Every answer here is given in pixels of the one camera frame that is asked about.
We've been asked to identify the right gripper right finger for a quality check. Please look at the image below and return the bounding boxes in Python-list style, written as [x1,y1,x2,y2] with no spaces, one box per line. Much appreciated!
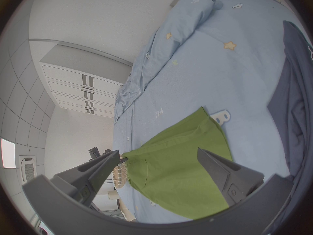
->
[197,147,265,208]

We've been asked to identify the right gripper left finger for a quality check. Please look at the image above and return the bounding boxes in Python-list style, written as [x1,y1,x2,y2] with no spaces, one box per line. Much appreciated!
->
[52,150,121,207]

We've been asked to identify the green shorts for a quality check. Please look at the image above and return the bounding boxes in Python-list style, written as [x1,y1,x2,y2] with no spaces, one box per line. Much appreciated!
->
[122,106,234,220]

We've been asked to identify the round woven basket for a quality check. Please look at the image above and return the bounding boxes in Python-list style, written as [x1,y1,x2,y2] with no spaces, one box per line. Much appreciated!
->
[112,153,129,190]

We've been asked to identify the bed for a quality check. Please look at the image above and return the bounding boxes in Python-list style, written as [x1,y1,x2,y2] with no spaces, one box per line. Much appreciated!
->
[112,0,313,223]

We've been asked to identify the ceiling air vent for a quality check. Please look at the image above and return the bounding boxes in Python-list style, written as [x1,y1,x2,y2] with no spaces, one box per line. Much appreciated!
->
[19,155,37,182]

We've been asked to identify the ceiling light panel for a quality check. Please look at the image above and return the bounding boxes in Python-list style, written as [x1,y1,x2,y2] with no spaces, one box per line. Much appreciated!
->
[1,138,15,168]

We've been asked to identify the white wardrobe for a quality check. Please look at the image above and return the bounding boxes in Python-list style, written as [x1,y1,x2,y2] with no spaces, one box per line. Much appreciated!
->
[39,44,134,119]

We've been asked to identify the dark blue printed T-shirt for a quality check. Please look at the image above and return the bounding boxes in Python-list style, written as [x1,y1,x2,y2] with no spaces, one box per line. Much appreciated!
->
[267,21,313,235]

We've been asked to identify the pale blue quilt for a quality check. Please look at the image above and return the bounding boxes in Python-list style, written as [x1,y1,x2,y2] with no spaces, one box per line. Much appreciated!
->
[114,0,223,124]

